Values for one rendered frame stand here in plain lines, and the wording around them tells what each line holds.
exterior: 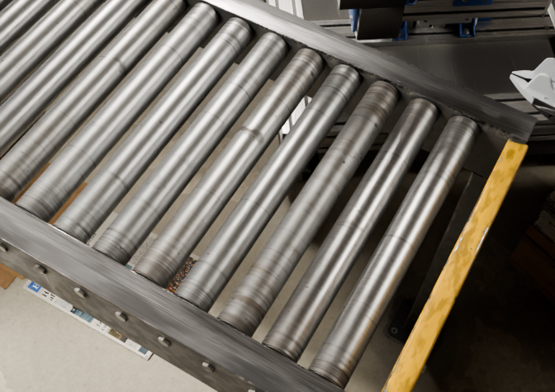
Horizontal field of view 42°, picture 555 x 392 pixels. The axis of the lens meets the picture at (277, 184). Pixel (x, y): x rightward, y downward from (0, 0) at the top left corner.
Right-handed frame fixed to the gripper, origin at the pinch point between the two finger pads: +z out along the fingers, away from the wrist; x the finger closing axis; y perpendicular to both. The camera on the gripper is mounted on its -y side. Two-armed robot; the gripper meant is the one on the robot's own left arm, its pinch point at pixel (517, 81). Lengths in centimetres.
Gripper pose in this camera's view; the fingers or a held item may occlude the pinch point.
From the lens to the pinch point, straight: 122.5
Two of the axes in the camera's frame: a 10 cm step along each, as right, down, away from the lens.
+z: -8.7, -4.3, 2.6
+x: -5.0, 7.2, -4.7
